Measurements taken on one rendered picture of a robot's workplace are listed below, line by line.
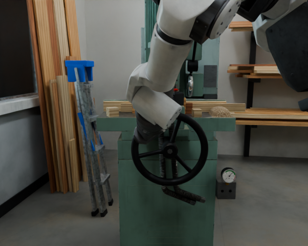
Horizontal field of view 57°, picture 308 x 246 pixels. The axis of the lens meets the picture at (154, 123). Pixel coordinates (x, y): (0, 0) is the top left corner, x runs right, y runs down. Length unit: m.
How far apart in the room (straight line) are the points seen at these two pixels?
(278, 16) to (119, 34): 3.13
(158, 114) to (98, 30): 3.31
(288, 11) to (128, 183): 0.92
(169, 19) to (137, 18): 3.30
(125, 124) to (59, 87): 1.40
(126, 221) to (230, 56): 2.69
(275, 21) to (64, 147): 2.16
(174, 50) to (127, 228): 1.06
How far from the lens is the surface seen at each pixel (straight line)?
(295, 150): 3.97
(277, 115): 3.30
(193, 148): 1.26
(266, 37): 0.84
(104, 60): 3.83
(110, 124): 1.24
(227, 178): 1.27
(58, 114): 2.57
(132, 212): 1.37
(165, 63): 0.51
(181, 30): 0.47
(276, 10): 0.78
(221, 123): 1.26
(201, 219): 1.40
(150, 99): 0.62
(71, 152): 2.61
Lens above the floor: 1.11
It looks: 11 degrees down
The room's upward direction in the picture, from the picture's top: straight up
